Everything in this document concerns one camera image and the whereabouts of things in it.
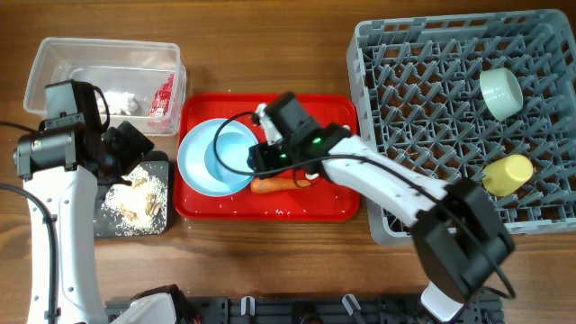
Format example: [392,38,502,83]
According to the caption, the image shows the right black cable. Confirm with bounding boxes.
[211,111,517,301]

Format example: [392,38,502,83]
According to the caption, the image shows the light blue bowl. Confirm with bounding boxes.
[204,131,257,191]

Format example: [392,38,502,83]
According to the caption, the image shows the red sauce packet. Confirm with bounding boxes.
[148,74,175,133]

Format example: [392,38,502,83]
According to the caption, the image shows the mint green bowl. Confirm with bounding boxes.
[479,67,524,122]

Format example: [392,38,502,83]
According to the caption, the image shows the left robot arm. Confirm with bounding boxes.
[13,79,154,323]

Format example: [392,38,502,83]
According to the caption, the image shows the rice and food scraps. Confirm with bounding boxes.
[94,165,164,236]

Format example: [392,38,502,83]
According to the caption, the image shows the black plastic tray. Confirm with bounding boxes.
[92,150,171,239]

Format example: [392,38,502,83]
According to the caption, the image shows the left black cable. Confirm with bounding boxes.
[0,121,62,324]

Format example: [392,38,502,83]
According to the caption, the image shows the yellow plastic cup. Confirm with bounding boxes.
[482,155,534,196]

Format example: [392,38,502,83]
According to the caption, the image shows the red serving tray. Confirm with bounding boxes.
[172,93,360,221]

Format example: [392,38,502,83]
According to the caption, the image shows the light blue plate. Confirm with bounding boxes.
[177,118,253,197]

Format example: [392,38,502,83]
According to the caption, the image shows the white plastic spoon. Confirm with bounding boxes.
[305,125,350,180]

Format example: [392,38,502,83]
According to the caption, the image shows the orange carrot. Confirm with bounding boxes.
[250,178,311,194]

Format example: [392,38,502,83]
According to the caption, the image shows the clear plastic bin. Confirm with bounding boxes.
[23,37,187,136]

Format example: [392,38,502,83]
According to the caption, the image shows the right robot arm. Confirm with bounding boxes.
[248,92,516,322]

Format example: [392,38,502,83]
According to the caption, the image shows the white napkin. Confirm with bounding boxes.
[97,91,139,115]

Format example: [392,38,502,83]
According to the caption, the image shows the black cable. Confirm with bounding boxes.
[0,121,62,324]
[211,111,517,301]

